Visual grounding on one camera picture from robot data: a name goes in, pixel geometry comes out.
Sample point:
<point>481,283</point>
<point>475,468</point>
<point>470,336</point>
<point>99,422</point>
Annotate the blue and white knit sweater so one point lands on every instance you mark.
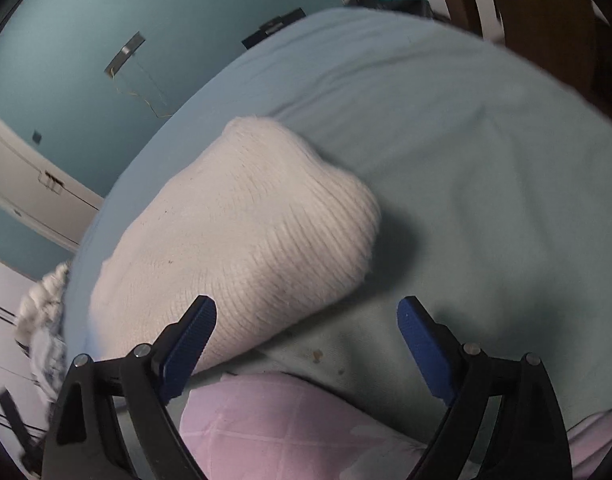
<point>246,225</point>

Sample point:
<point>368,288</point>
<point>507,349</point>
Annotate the bed with light blue sheet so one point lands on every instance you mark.
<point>461,185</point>

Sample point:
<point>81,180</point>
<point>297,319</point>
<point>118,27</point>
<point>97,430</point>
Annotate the white cabinet with black lines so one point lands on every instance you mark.
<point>0,350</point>

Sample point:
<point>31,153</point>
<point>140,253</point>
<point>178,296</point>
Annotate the grey crumpled cloth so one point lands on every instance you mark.
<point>48,360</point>

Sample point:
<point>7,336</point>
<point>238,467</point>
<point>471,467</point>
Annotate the white door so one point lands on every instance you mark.
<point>20,180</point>

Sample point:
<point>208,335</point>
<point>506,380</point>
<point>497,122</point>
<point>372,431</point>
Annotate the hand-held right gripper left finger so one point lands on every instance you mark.
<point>188,355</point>

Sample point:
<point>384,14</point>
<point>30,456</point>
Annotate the white puffy duvet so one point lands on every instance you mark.
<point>40,300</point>

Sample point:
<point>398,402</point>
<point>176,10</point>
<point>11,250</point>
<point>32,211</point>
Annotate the pink pajama pants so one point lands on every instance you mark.
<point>286,425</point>

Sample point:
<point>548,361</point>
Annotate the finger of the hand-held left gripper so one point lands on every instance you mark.
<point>16,422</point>

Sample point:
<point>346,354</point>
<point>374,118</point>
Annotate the grey wall fixture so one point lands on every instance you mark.
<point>125,52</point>

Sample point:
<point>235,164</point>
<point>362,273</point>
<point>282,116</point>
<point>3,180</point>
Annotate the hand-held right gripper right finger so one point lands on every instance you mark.
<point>426,350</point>

